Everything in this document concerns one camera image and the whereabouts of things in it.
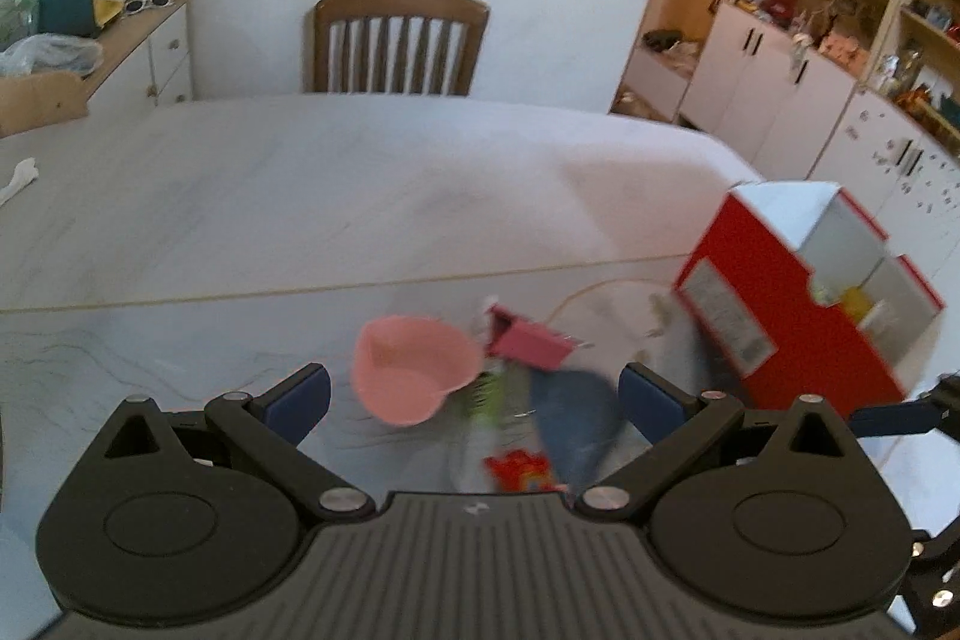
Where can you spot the dark blue coaster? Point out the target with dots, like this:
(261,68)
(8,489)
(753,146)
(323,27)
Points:
(577,422)

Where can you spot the white sunglasses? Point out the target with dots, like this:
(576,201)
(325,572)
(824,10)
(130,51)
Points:
(146,4)

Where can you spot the clear plastic bag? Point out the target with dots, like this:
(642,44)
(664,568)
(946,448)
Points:
(45,54)

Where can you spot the white side cabinet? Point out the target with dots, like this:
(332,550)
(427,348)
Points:
(150,48)

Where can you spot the red cardboard box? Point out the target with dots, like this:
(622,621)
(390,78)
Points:
(772,310)

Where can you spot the green plastic toy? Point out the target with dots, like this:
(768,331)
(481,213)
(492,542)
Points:
(487,400)

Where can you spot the crumpled white tissue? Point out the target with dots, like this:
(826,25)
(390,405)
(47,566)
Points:
(16,179)

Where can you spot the yellow small carton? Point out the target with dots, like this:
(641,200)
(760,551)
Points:
(856,304)

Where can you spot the pink heart-shaped bowl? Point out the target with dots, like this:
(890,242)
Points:
(409,370)

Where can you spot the small red toy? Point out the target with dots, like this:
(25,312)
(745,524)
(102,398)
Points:
(521,469)

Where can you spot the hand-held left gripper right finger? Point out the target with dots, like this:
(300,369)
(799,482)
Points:
(654,401)

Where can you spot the light wooden chair back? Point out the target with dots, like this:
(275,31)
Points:
(41,102)

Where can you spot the red snack packet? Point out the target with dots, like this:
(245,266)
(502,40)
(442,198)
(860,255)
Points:
(529,340)

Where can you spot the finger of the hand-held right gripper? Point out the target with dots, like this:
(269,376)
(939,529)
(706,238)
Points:
(892,419)
(937,599)

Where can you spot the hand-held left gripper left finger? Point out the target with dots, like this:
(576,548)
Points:
(298,401)

